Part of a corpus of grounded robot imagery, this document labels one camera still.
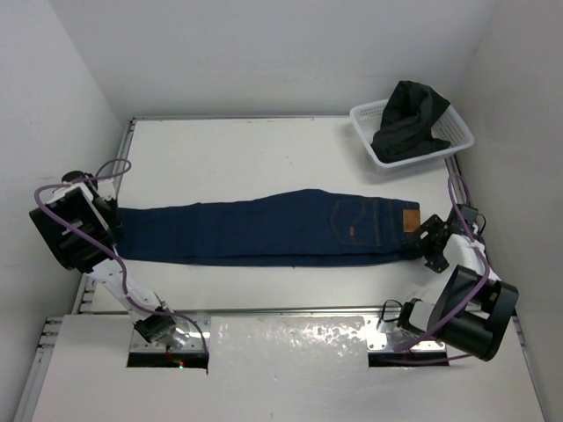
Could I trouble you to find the dark blue denim trousers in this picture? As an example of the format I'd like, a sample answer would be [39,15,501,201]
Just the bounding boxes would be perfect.
[117,189,421,267]

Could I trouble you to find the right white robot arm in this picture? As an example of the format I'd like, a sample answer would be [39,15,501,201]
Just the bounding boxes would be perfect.
[391,213,519,361]

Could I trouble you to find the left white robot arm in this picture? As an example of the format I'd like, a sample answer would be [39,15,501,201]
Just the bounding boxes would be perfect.
[29,171,178,346]

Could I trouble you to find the black trousers in basket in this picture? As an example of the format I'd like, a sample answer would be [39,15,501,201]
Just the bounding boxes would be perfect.
[371,81,451,164]

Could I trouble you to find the white plastic basket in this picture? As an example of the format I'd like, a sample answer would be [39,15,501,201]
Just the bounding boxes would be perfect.
[349,98,474,174]

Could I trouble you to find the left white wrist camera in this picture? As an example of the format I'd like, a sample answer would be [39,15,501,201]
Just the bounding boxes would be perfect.
[98,179,117,201]

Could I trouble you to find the aluminium table frame rail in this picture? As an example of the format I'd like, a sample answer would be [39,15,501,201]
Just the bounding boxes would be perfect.
[71,117,137,315]

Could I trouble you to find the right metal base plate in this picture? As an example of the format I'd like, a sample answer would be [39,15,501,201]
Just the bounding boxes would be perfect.
[364,316,446,354]

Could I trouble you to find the metal base plate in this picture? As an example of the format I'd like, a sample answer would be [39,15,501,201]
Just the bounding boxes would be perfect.
[129,318,210,353]
[364,316,446,354]

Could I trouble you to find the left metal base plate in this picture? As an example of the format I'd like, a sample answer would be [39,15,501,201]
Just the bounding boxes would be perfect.
[129,318,210,353]

